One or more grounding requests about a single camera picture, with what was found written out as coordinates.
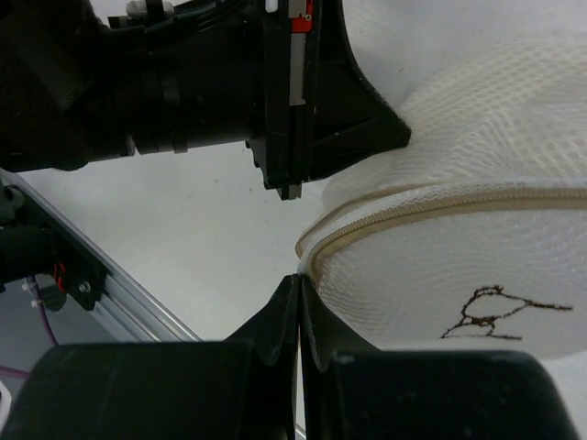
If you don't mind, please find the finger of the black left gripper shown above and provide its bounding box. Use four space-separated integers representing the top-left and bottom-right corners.
311 1 412 179

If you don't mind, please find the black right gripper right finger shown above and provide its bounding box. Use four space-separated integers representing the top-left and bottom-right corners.
298 276 580 439

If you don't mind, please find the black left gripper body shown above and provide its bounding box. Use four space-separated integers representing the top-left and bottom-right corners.
1 1 321 200

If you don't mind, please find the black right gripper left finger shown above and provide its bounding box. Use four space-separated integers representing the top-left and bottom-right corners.
4 275 300 439

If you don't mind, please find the white mesh laundry bag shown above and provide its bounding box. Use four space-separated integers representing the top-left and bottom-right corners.
296 38 586 359

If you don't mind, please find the aluminium mounting rail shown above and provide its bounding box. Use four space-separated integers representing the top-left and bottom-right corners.
1 170 201 342

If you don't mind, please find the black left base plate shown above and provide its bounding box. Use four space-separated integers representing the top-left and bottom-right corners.
1 184 106 311

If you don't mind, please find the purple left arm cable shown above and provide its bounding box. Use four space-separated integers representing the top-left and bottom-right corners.
0 274 61 381

